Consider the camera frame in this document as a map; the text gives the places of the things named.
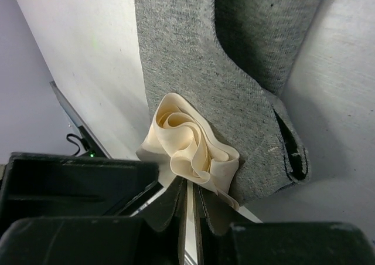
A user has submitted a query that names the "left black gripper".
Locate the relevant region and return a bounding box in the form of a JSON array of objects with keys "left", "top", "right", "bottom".
[{"left": 1, "top": 152, "right": 160, "bottom": 218}]

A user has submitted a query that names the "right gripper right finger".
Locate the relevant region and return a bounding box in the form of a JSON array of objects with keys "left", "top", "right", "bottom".
[{"left": 194, "top": 185, "right": 374, "bottom": 264}]

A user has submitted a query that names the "grey and cream underwear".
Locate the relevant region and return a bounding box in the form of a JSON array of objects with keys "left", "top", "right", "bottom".
[{"left": 134, "top": 0, "right": 322, "bottom": 205}]

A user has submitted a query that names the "aluminium mounting rail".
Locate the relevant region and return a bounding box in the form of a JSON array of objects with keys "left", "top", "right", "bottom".
[{"left": 50, "top": 81, "right": 111, "bottom": 158}]

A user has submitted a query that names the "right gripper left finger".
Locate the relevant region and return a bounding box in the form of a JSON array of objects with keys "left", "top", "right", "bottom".
[{"left": 1, "top": 178, "right": 187, "bottom": 264}]

